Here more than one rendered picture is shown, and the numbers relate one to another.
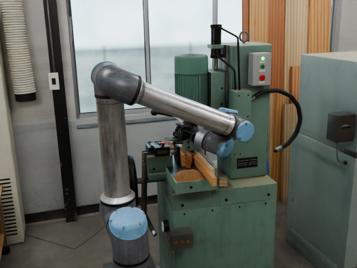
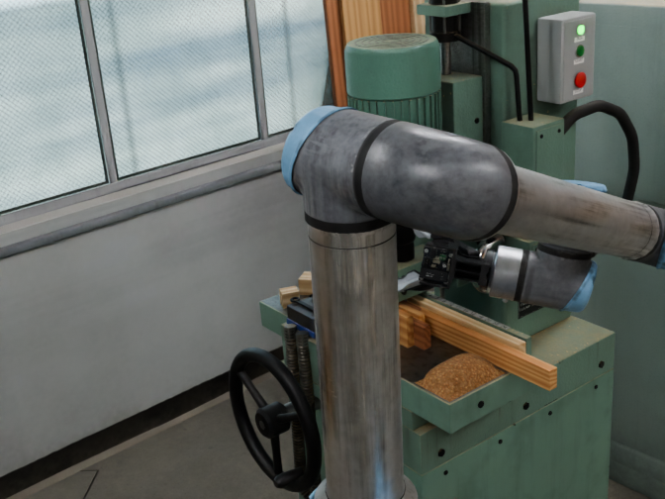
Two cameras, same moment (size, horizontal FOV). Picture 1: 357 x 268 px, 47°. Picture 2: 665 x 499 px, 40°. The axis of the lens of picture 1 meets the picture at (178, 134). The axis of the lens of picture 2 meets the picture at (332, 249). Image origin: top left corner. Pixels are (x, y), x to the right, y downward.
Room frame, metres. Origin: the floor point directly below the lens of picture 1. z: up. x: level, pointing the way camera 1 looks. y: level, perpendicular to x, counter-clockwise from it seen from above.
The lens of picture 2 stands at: (0.63, 0.71, 1.76)
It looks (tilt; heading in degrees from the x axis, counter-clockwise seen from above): 22 degrees down; 338
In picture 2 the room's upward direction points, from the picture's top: 4 degrees counter-clockwise
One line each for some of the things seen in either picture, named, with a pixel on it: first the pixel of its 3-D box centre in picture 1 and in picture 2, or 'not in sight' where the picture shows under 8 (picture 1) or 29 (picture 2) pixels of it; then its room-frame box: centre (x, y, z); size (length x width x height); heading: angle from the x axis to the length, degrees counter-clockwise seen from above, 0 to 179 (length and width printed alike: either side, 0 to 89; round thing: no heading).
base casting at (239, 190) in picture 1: (213, 181); (449, 360); (2.19, -0.19, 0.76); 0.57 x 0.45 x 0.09; 103
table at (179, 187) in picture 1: (173, 166); (365, 349); (2.14, 0.03, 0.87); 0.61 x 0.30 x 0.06; 13
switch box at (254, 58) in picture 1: (259, 68); (566, 56); (2.10, -0.42, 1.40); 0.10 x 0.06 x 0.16; 103
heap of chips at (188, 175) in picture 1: (188, 173); (459, 368); (1.90, -0.05, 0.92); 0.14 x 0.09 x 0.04; 103
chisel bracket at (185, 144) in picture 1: (195, 143); (411, 276); (2.16, -0.09, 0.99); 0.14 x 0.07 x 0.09; 103
